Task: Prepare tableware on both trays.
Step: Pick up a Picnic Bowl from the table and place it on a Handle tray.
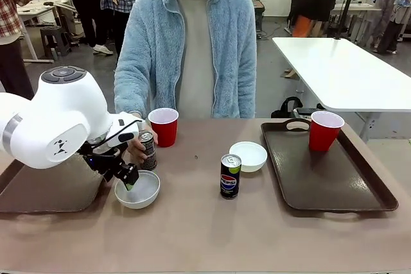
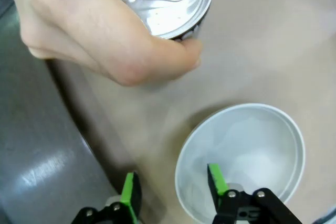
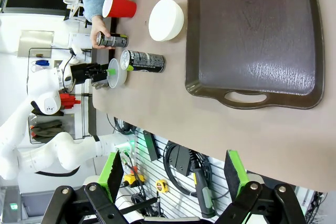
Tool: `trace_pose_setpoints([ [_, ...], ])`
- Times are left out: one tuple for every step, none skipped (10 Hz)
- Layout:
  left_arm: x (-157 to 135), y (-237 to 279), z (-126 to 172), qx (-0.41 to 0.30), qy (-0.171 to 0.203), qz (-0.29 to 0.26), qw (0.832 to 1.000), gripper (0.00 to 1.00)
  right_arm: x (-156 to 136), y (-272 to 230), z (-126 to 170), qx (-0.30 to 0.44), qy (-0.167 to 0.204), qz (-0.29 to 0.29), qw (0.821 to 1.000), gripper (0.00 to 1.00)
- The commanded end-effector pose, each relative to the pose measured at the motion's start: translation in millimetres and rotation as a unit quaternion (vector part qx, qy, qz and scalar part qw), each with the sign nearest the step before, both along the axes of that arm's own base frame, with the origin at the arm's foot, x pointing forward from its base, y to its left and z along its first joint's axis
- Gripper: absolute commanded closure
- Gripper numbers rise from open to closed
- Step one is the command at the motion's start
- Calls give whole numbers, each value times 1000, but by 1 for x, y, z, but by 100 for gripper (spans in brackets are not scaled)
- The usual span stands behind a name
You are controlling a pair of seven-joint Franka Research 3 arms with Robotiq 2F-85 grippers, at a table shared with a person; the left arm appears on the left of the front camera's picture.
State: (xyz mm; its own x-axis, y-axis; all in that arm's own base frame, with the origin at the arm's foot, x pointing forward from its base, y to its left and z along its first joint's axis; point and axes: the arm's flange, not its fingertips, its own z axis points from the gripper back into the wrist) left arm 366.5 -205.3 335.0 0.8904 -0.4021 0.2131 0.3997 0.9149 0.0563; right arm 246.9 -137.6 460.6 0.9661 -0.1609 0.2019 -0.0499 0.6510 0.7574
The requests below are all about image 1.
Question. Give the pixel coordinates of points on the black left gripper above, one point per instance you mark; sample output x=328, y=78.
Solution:
x=99, y=158

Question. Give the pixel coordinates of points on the white bowl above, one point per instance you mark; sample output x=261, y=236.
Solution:
x=141, y=195
x=250, y=157

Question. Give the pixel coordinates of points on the black silver drink can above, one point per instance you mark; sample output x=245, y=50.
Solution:
x=149, y=155

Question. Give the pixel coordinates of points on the person's left forearm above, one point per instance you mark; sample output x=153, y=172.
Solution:
x=245, y=94

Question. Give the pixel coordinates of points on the person's right forearm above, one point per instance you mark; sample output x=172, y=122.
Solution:
x=131, y=97

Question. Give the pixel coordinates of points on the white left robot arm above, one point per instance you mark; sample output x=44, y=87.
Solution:
x=64, y=110

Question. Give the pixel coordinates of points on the person's right hand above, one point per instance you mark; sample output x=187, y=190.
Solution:
x=136, y=152

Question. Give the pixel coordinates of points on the red plastic cup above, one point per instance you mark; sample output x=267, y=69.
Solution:
x=324, y=133
x=164, y=129

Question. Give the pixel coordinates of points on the brown plastic tray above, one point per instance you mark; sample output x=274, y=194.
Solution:
x=48, y=190
x=324, y=177

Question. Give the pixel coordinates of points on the black Pepsi can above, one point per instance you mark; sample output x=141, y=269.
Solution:
x=230, y=179

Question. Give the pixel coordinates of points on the person in blue fleece jacket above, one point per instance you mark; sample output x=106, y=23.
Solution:
x=196, y=46

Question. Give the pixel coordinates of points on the grey plastic stool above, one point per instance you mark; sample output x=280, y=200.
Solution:
x=55, y=41

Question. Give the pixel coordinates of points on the black bag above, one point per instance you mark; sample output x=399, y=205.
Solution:
x=285, y=108

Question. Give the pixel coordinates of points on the person in grey top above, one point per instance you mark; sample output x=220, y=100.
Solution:
x=85, y=4

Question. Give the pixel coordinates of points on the white workbench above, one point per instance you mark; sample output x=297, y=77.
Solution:
x=35, y=11

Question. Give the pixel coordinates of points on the cardboard piece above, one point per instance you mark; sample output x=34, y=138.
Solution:
x=290, y=74

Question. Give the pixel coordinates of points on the person in red plaid shirt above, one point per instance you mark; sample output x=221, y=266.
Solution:
x=11, y=14

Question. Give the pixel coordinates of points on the white folding table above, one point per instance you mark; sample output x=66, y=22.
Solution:
x=346, y=68

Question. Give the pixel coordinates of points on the black tripod stand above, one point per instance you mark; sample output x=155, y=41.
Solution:
x=348, y=1

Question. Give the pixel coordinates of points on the person in light blue shirt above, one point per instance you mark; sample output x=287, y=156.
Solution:
x=390, y=7

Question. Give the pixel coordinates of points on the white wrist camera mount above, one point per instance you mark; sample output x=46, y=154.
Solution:
x=123, y=136

